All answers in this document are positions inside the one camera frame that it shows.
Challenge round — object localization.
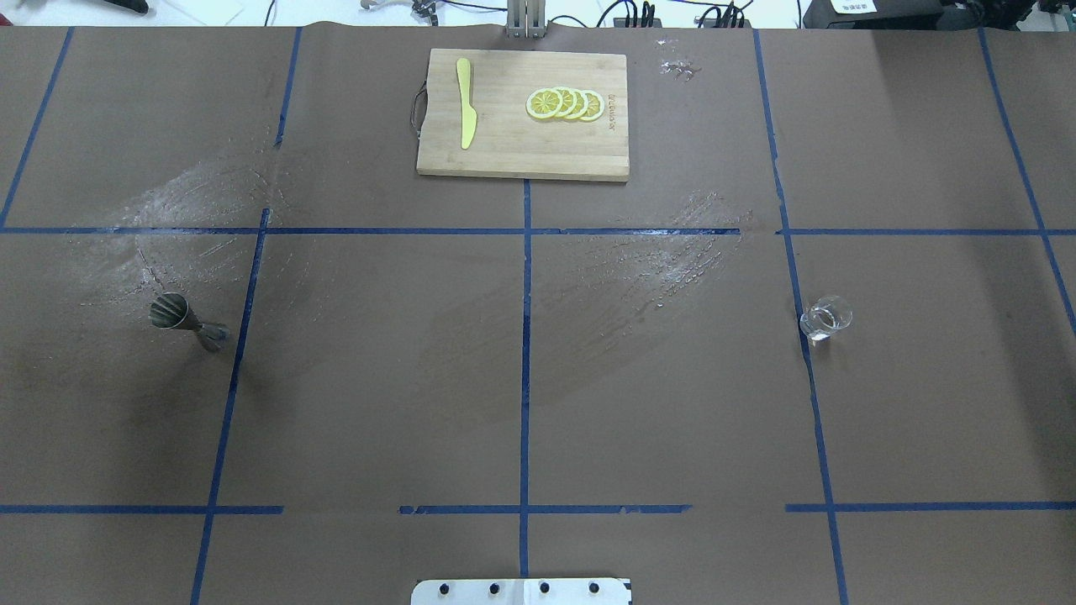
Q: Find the clear glass beaker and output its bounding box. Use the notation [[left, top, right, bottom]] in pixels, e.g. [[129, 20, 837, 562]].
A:
[[799, 296, 854, 342]]

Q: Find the steel double jigger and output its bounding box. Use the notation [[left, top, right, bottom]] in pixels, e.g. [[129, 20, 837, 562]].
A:
[[148, 292, 230, 353]]

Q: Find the bamboo cutting board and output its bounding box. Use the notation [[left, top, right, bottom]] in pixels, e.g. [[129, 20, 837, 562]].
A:
[[416, 47, 631, 182]]

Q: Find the yellow plastic knife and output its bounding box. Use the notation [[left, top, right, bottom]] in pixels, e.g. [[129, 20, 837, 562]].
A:
[[455, 57, 477, 150]]

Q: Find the front lemon slice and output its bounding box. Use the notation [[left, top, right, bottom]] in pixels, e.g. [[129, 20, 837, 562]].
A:
[[525, 87, 564, 119]]

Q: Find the lemon slice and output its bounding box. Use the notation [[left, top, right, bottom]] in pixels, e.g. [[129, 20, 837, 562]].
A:
[[578, 92, 606, 123], [565, 89, 589, 119], [554, 86, 580, 118], [525, 87, 564, 119]]

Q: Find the aluminium frame post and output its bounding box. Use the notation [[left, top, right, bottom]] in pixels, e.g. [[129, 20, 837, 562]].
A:
[[506, 0, 548, 39]]

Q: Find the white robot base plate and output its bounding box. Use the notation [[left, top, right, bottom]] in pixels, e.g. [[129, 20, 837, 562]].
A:
[[410, 577, 633, 604]]

